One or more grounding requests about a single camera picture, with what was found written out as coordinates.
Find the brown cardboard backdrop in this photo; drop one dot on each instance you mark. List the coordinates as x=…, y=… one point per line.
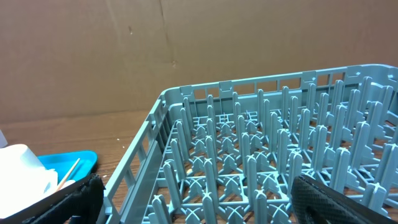
x=70, y=58

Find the grey plastic dishwasher rack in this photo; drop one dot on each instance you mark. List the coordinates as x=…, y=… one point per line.
x=230, y=150

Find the teal plastic serving tray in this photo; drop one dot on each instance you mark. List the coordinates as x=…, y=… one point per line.
x=63, y=162

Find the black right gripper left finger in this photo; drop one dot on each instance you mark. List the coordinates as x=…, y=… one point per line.
x=83, y=205

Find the wooden chopstick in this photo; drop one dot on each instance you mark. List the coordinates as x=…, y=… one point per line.
x=65, y=178

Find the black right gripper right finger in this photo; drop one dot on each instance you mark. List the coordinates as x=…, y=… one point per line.
x=314, y=202

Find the white paper cup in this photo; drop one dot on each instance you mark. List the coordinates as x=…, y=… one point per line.
x=24, y=179

